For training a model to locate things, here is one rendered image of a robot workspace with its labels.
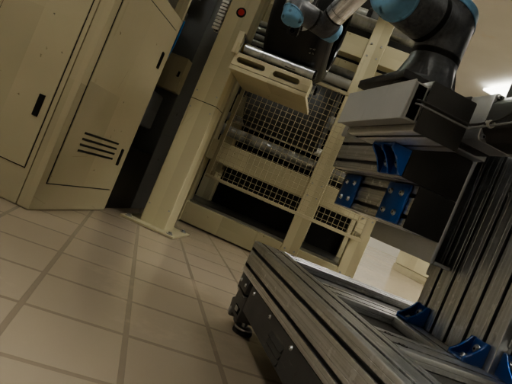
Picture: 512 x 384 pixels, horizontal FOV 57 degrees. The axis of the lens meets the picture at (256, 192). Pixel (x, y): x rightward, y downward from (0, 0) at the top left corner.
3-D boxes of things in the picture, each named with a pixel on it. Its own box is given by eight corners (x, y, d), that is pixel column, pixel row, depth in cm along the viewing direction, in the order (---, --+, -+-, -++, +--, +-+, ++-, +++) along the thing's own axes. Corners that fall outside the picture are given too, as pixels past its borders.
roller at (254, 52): (243, 50, 212) (239, 53, 209) (245, 40, 209) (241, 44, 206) (315, 78, 207) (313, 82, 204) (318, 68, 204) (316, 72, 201)
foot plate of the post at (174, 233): (119, 215, 212) (120, 210, 212) (141, 215, 239) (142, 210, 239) (172, 239, 208) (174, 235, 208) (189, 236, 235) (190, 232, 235)
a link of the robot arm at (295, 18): (314, 30, 156) (324, 1, 158) (287, 13, 151) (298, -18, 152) (300, 36, 163) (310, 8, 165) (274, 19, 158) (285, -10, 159)
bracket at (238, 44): (230, 51, 203) (239, 30, 203) (244, 77, 243) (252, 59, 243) (238, 54, 203) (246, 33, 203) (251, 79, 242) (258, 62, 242)
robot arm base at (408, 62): (464, 105, 108) (481, 65, 107) (410, 76, 104) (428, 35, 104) (427, 109, 122) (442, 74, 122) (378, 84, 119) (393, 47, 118)
